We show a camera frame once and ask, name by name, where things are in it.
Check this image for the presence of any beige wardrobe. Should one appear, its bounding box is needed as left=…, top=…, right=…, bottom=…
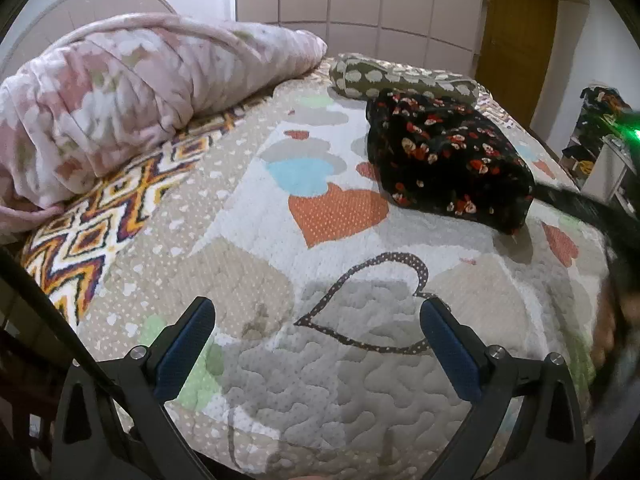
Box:
left=235, top=0, right=489, bottom=69

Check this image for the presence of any black floral zip robe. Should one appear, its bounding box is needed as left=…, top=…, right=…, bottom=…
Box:
left=365, top=88, right=536, bottom=236

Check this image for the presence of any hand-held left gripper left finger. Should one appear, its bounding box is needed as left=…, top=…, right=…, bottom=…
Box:
left=52, top=296, right=217, bottom=480

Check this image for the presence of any patchwork heart quilt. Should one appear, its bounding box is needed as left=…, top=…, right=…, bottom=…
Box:
left=20, top=54, right=617, bottom=480

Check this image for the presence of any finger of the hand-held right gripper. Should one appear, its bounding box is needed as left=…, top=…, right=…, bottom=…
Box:
left=532, top=182, right=622, bottom=257

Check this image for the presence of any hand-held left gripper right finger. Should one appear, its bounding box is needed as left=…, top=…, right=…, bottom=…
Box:
left=419, top=297, right=587, bottom=480

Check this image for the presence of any pile of clothes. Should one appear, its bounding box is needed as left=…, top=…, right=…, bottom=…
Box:
left=579, top=86, right=633, bottom=133

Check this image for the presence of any olive pillow with white pattern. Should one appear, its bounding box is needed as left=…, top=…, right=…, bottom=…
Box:
left=328, top=52, right=479, bottom=104

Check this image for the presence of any wooden door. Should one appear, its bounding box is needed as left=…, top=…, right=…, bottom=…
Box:
left=474, top=0, right=559, bottom=132

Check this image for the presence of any white shelf unit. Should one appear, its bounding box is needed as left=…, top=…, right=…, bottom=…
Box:
left=582, top=135, right=640, bottom=204

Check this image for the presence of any person's right hand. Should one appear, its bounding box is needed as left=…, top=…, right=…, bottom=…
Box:
left=592, top=287, right=621, bottom=368

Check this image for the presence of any pink floral blanket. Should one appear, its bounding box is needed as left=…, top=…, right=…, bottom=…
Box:
left=0, top=12, right=329, bottom=235

